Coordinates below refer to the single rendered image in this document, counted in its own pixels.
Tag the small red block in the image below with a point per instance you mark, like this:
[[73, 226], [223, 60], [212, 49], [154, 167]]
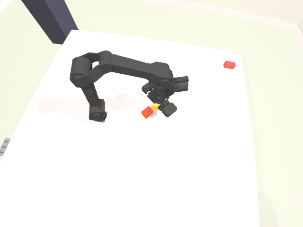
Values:
[[229, 65]]

